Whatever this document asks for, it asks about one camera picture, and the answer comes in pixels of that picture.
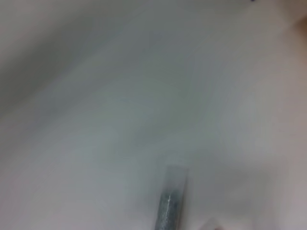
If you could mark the grey marker pen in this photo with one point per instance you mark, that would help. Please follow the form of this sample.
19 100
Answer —
171 203

